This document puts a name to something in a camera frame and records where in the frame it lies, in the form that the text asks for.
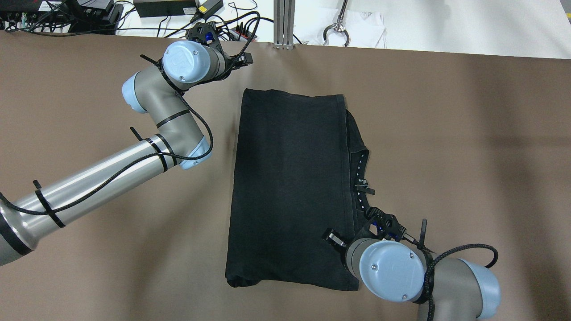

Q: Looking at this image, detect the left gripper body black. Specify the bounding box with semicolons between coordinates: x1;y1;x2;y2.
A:
216;51;239;81

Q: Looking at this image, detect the black printed t-shirt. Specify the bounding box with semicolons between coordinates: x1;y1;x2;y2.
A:
226;89;369;291

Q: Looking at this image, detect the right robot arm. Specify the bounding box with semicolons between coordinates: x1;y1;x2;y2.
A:
323;228;502;321

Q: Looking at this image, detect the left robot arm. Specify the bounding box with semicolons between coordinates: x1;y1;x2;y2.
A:
1;40;253;265

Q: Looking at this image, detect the red black power strip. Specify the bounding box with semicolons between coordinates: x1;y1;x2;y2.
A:
217;24;257;42

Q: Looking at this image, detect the black power adapter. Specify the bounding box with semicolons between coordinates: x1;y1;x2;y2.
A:
190;0;223;24

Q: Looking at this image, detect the metal hook tool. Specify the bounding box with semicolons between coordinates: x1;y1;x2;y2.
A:
323;0;351;47

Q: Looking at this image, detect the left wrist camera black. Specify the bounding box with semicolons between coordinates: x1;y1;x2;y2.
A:
185;21;223;51

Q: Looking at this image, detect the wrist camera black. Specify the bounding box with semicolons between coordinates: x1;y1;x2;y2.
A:
185;21;223;51
365;207;406;242

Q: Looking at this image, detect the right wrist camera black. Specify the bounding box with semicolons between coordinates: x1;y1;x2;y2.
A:
365;207;406;242

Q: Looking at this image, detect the aluminium frame post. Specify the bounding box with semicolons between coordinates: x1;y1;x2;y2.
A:
273;0;295;49

